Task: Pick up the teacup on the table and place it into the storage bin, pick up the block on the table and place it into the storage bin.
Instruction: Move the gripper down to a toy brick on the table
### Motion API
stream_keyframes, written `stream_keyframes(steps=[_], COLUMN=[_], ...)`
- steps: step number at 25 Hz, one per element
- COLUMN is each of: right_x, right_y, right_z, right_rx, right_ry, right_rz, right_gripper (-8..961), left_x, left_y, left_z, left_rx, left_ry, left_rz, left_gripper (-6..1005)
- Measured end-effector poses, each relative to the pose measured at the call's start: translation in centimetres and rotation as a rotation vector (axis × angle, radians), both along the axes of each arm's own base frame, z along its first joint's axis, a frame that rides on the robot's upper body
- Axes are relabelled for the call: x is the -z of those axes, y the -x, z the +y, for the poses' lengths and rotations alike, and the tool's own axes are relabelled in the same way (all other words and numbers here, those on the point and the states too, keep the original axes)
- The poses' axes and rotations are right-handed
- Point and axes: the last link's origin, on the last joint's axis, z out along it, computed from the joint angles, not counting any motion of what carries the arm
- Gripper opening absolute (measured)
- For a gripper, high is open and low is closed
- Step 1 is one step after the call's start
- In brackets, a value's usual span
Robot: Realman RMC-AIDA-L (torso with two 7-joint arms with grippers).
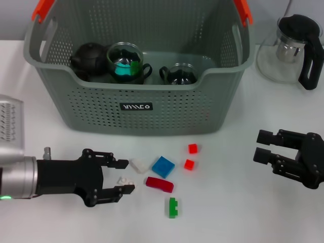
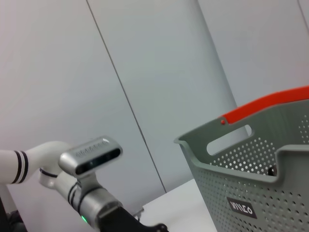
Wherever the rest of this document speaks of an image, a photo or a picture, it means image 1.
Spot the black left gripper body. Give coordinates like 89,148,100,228
36,148,105,208

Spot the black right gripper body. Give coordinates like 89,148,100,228
294,132,324,190

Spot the white plate brick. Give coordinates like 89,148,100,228
116,176,136,187

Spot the white oblong brick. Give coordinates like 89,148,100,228
129,158,149,174

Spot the green notched brick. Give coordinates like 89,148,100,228
168,197,179,219

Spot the cyan square brick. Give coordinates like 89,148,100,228
114,62,132,78

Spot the green rectangular brick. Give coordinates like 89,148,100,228
130,60,140,76

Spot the glass teacup with black base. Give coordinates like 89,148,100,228
106,42,153,85
158,63,199,86

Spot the grey perforated storage bin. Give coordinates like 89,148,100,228
23,0,255,137

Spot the dark red curved brick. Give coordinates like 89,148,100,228
145,176,175,193

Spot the blue square brick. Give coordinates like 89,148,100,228
151,155,176,179

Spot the black ceramic teapot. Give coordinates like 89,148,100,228
69,42,110,76

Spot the glass pitcher with black lid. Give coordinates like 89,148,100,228
256,14,324,91

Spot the orange bin carry handle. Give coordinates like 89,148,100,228
32,0,254,27

